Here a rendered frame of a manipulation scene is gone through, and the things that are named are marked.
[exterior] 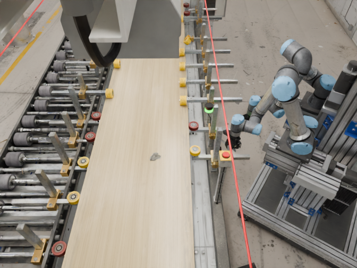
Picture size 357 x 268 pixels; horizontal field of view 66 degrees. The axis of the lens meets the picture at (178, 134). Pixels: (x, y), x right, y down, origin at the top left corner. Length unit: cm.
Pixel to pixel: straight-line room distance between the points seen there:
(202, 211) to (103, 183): 73
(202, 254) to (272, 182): 117
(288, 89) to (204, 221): 107
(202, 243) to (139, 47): 176
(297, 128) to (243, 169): 149
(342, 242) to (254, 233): 69
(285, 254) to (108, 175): 168
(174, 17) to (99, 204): 163
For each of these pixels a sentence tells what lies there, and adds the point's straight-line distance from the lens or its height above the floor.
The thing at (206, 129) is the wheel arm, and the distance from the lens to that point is 222.
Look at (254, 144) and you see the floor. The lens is 334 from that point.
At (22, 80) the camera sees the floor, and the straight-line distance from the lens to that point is 473.
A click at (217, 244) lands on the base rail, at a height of 70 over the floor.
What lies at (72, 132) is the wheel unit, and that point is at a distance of 225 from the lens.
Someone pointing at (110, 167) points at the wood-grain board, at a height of 90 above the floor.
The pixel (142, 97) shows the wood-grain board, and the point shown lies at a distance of 245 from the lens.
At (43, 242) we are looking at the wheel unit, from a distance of 193.
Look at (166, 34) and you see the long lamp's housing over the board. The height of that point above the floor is 233.
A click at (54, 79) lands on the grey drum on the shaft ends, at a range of 301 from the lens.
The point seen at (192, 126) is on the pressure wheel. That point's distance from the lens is 217.
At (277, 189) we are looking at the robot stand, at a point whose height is 21.
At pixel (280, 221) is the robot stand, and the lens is 261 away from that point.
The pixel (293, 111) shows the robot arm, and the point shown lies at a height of 145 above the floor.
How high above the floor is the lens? 247
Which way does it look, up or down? 48 degrees down
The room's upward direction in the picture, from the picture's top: straight up
